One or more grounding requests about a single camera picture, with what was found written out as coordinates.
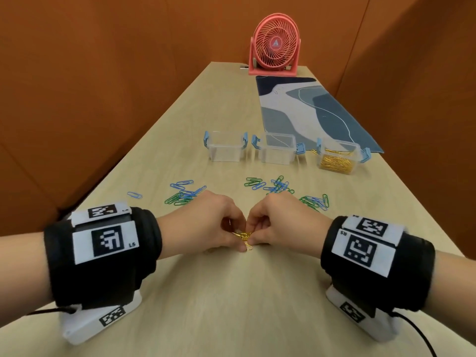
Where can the person's right hand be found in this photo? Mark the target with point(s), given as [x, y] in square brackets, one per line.
[293, 226]

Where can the person's left hand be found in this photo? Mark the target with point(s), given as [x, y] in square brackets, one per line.
[201, 226]

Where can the pile of mixed paper clips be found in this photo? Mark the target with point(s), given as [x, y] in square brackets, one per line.
[186, 197]

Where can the bunch of gold paper clips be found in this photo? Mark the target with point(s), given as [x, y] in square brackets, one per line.
[243, 236]

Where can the clear box with blue latches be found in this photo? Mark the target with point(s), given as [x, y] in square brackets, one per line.
[277, 156]
[338, 144]
[225, 152]

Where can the heap of gold paper clips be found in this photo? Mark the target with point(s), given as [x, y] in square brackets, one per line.
[336, 163]

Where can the black left wristband with tags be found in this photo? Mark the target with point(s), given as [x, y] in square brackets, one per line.
[111, 282]

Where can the black wristband with tags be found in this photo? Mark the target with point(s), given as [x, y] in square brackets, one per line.
[111, 282]
[405, 286]

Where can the blue patterned desk mat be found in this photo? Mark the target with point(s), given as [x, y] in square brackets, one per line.
[334, 118]

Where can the black right wristband with tags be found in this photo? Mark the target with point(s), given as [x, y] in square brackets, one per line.
[405, 286]

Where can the pink desk fan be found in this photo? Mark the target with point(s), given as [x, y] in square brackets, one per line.
[275, 42]

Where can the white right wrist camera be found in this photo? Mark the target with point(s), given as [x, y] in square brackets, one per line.
[379, 327]

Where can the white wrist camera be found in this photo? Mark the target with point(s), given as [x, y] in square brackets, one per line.
[82, 327]
[379, 327]

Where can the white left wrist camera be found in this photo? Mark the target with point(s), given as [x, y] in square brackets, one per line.
[82, 327]

